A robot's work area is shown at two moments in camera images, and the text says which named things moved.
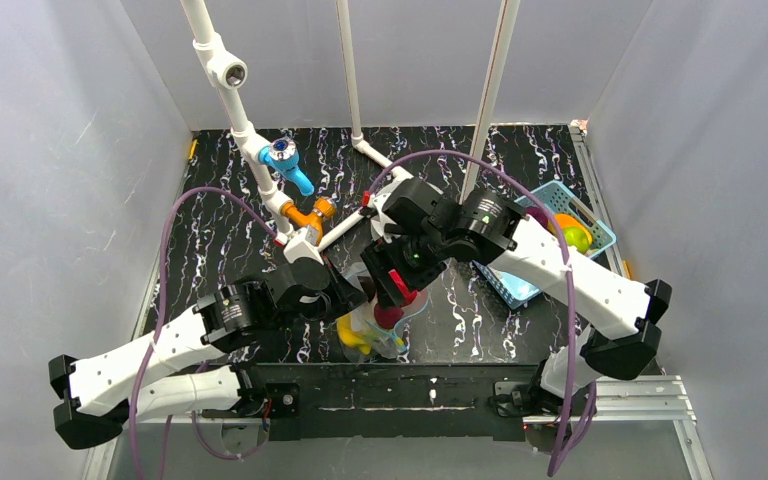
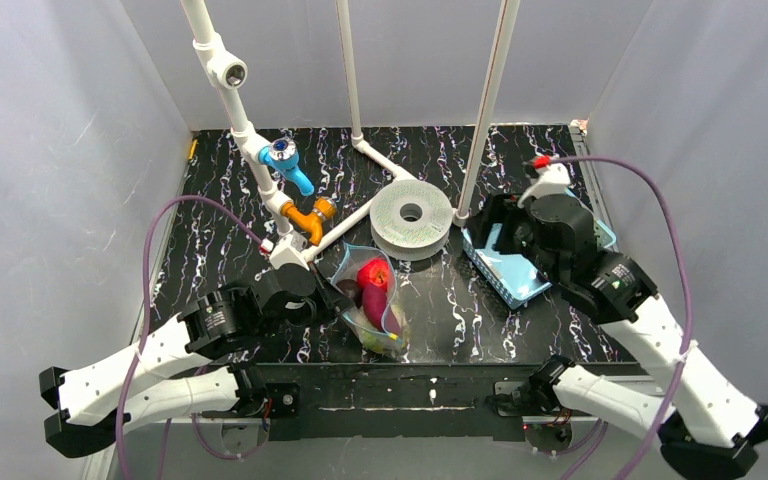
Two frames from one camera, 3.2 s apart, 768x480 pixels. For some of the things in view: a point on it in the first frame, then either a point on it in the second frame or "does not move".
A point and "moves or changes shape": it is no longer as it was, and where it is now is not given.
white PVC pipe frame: x=229 y=71 does not move
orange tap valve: x=322 y=207 does not move
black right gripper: x=392 y=283 -> x=496 y=221
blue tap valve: x=283 y=155 does not move
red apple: x=387 y=317 moves or changes shape
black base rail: x=385 y=401 does not move
